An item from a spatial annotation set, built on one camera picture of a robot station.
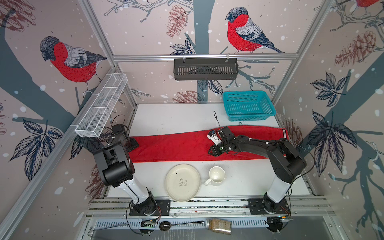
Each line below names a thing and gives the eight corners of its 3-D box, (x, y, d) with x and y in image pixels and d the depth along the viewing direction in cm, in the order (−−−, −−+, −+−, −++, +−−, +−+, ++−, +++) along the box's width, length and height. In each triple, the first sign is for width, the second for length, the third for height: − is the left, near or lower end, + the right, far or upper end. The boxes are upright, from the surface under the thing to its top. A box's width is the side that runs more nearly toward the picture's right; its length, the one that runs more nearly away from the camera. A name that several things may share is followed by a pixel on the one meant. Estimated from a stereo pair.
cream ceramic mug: (204, 188, 81) (205, 182, 73) (204, 172, 86) (205, 166, 78) (223, 188, 81) (226, 182, 73) (221, 172, 86) (224, 166, 78)
